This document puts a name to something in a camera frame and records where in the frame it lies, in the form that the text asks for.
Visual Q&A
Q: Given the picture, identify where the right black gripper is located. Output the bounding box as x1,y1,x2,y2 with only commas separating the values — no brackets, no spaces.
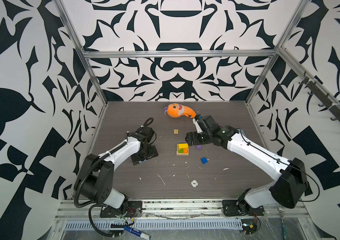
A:
183,131,213,146

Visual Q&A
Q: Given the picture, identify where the yellow wood arch block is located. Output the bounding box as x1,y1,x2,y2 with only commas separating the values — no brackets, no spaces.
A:
177,143,189,149

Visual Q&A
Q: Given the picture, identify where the natural wood plank block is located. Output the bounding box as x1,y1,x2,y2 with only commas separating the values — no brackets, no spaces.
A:
176,152,189,156

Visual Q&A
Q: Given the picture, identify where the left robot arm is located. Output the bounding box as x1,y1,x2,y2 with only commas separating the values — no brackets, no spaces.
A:
74,126,159,210

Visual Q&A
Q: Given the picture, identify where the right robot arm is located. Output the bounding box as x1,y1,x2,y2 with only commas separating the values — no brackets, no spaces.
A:
185,115,309,212

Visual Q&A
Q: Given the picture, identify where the orange plush fish toy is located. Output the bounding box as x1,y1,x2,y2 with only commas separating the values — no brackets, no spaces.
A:
164,103,196,118

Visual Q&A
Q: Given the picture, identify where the blue wood cube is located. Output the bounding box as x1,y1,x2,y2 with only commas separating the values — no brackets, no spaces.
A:
200,158,208,164

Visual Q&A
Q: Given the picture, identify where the white gear shaped piece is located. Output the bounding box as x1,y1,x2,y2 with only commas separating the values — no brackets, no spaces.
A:
190,180,198,188

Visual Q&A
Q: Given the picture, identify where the blue white marker pen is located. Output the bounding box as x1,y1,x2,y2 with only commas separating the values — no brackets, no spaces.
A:
124,226,151,240

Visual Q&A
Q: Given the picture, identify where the small green circuit board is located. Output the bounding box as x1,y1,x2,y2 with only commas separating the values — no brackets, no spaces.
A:
241,218,261,236

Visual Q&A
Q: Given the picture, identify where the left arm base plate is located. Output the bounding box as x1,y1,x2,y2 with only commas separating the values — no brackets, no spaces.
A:
100,200,143,218

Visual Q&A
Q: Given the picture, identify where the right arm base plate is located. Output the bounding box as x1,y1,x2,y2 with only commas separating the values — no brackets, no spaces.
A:
222,200,264,217

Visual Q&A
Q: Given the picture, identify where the silver fork green handle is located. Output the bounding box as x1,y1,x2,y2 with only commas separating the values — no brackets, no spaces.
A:
278,205,287,240

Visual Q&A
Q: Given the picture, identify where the black wall hook rack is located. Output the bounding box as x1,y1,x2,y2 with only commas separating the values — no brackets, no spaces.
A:
299,71,340,122

